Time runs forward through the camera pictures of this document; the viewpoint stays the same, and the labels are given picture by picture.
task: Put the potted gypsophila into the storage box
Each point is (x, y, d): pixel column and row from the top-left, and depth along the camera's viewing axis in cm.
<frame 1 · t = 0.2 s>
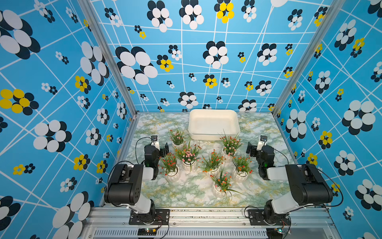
left hand: (161, 142, 94), fingers open
right hand: (259, 142, 93), fingers open
white plastic storage box: (211, 126, 108), point 5 cm above the table
potted plant back left: (177, 136, 91), point 14 cm above the table
potted plant red left: (169, 168, 81), point 11 cm above the table
potted plant pink centre: (187, 154, 81), point 16 cm above the table
potted plant orange centre: (212, 164, 81), point 12 cm above the table
potted plant back right: (232, 144, 86), point 15 cm above the table
potted plant red right: (242, 164, 79), point 14 cm above the table
potted plant front: (222, 183, 72), point 15 cm above the table

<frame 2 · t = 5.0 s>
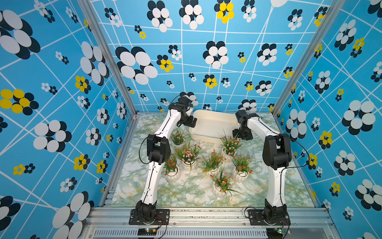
left hand: (190, 121, 101), fingers open
right hand: (242, 137, 100), fingers open
the named things where they were.

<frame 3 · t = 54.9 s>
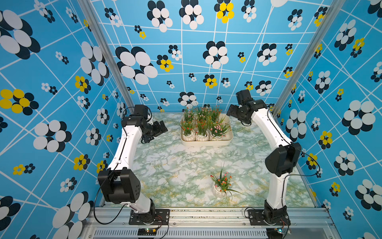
left hand: (163, 131, 82), fingers open
right hand: (237, 114, 90), fingers open
potted plant back left: (188, 116, 102), point 14 cm above the table
potted plant red left: (201, 133, 101), point 7 cm above the table
potted plant pink centre: (219, 128, 93), point 16 cm above the table
potted plant orange centre: (214, 114, 103), point 14 cm above the table
potted plant back right: (202, 114, 101), point 16 cm above the table
potted plant red right: (188, 134, 101), point 7 cm above the table
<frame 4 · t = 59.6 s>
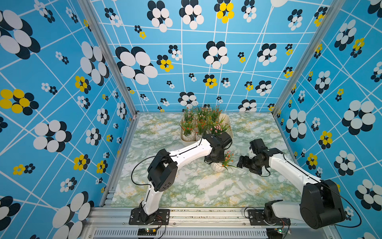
left hand: (221, 159, 84), fingers closed
right hand: (245, 166, 86), fingers open
potted plant front: (220, 167, 83), point 9 cm above the table
